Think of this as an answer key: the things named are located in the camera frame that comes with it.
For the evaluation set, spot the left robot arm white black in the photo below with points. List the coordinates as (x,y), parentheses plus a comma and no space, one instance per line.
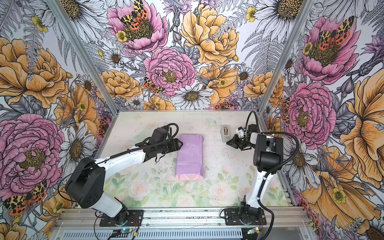
(86,184)

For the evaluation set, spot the left aluminium corner post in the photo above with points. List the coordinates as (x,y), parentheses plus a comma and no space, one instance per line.
(71,33)

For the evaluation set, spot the white tape dispenser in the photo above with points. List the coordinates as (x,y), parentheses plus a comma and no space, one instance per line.
(225,133)

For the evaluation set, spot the aluminium corner post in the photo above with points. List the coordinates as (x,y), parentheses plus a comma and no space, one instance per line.
(71,33)
(300,23)

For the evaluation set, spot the white vented cable duct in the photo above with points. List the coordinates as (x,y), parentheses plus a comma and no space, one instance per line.
(152,234)

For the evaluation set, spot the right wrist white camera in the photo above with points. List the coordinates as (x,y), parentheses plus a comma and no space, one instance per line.
(241,132)

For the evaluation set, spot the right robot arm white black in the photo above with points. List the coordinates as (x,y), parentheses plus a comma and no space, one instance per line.
(268,154)

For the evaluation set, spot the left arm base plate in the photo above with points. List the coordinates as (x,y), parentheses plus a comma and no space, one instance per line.
(126,218)

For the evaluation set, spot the pink wrapping paper sheet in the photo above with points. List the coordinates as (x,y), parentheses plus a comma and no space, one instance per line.
(189,165)

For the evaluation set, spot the right aluminium corner post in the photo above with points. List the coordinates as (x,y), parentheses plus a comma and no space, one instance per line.
(300,23)

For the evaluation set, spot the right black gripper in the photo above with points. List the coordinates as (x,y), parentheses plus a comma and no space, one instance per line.
(235,143)

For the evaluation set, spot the aluminium front rail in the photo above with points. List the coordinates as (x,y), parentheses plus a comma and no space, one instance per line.
(172,218)

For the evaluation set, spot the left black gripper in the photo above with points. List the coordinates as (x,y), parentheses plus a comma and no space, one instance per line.
(175,146)

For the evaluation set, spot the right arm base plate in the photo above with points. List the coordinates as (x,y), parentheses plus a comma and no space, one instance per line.
(233,217)

